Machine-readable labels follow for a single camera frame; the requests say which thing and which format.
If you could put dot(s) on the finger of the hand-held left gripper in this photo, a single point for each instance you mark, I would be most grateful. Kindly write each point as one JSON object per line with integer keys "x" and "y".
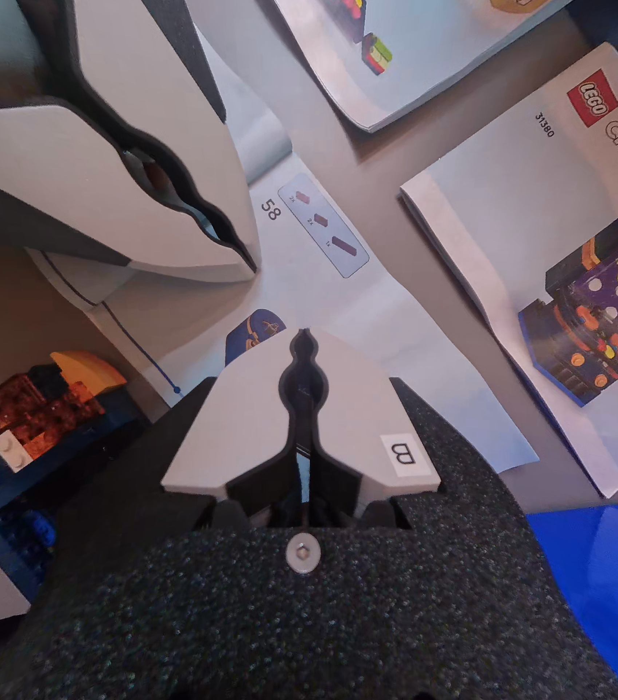
{"x": 166, "y": 98}
{"x": 57, "y": 164}

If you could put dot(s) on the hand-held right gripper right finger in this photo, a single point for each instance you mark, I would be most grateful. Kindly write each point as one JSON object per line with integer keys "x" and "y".
{"x": 363, "y": 426}

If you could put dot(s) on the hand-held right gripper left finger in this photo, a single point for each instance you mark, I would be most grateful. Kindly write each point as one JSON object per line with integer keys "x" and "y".
{"x": 227, "y": 432}

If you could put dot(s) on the blue orange brick model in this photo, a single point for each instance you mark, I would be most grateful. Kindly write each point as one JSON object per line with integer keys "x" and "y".
{"x": 41, "y": 415}

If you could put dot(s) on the blue plastic bin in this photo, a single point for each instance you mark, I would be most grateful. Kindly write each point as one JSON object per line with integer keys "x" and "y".
{"x": 604, "y": 574}

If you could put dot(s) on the open instruction booklet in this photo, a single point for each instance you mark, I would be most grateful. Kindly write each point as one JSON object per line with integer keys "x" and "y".
{"x": 341, "y": 328}

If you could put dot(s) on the instruction booklet purple model cover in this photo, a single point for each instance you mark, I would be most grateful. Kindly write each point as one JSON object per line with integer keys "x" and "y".
{"x": 423, "y": 54}

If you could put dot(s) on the instruction booklet arcade machine cover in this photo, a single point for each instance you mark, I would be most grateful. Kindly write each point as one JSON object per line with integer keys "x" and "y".
{"x": 505, "y": 219}

